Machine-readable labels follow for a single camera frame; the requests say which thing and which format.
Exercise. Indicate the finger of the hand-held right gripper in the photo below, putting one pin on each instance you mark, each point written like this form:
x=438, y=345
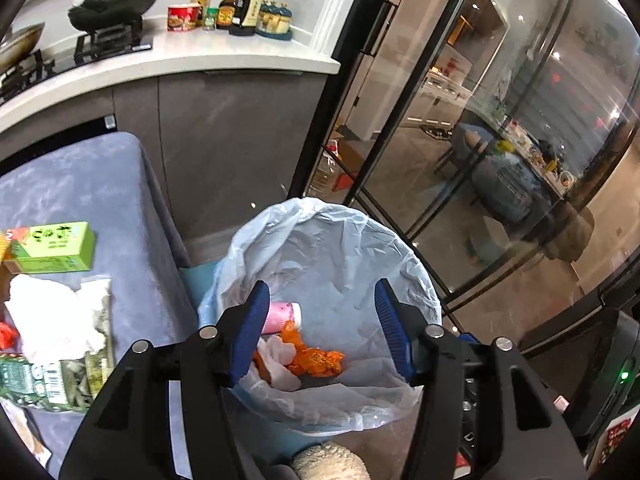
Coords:
x=469, y=392

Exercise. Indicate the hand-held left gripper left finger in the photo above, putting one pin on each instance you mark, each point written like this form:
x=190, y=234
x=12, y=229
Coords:
x=250, y=330

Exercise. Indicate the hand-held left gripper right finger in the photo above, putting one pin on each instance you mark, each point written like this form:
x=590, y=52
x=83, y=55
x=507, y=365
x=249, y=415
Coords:
x=392, y=330

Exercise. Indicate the bin with clear plastic liner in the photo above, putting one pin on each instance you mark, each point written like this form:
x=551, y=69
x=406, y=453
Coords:
x=340, y=250

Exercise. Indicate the green carton box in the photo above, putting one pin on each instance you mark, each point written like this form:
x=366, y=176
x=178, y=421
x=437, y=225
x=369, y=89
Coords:
x=55, y=250

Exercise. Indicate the pink paper cup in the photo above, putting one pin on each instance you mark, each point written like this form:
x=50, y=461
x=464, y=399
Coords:
x=282, y=317

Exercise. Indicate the orange snack wrapper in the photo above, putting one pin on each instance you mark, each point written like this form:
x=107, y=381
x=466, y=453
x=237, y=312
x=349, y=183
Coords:
x=320, y=360

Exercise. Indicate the white fluffy slipper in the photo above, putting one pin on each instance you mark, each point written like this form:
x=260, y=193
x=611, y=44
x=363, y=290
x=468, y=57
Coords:
x=330, y=465

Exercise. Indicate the clear plastic wrapper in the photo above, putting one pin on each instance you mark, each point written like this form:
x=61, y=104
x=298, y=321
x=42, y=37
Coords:
x=97, y=310

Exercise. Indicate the cardboard box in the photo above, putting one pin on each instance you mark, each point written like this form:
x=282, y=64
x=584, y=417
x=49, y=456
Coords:
x=350, y=160

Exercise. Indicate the blue chair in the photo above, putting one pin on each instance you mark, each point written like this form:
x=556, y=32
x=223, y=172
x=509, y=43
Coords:
x=505, y=185

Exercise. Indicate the grey kitchen cabinet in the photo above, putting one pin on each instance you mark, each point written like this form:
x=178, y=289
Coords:
x=225, y=135

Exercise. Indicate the large crumpled white tissue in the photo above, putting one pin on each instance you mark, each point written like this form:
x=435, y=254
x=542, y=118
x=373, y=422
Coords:
x=45, y=310

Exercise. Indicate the green pea snack packet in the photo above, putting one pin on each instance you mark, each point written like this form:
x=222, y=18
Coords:
x=45, y=382

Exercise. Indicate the black-framed glass door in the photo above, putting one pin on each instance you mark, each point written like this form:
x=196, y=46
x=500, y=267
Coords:
x=425, y=110

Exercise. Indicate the blue-grey tablecloth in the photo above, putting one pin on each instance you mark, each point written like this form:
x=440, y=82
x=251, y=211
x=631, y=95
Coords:
x=75, y=185

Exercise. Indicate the red wrapper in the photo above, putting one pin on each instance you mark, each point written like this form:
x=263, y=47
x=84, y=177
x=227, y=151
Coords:
x=7, y=335

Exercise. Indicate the white paper scrap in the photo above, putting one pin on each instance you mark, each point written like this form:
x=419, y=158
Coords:
x=25, y=435

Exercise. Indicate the teal spice jar rack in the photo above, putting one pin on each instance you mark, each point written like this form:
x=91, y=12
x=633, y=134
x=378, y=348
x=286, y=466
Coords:
x=275, y=22

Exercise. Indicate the small green-lid jar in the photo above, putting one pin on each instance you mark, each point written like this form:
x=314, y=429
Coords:
x=211, y=19

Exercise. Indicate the black gas stove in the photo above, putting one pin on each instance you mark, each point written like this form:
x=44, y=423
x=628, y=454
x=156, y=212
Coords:
x=115, y=42

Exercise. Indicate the red instant noodle cup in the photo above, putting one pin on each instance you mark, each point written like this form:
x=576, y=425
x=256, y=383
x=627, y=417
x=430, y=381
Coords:
x=184, y=17

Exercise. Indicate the dark soy sauce bottle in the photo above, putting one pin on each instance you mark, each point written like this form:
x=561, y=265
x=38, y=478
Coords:
x=251, y=7

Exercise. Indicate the black wok with lid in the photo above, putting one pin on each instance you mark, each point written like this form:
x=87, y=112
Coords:
x=115, y=5

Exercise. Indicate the metal pan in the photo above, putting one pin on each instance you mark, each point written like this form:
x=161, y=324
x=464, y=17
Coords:
x=20, y=42

